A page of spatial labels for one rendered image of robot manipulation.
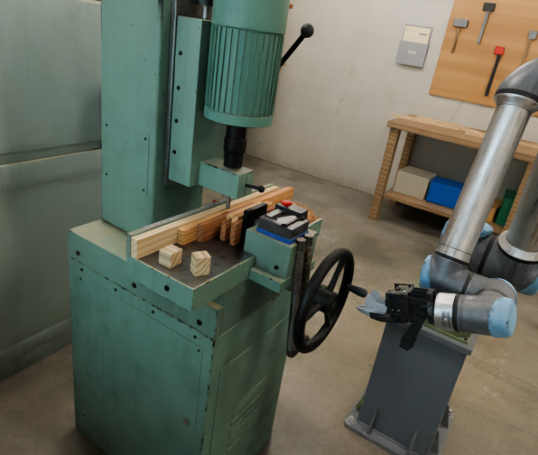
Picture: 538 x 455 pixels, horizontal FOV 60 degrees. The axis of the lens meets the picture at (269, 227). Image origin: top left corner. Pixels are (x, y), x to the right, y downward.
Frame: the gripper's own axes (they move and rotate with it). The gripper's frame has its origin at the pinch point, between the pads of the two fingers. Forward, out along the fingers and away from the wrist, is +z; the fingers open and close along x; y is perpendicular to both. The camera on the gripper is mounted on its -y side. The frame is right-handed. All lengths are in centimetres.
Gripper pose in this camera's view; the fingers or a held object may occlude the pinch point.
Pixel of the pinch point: (361, 310)
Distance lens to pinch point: 131.0
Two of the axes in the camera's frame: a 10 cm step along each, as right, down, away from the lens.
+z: -8.2, 0.0, 5.7
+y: -1.5, -9.6, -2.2
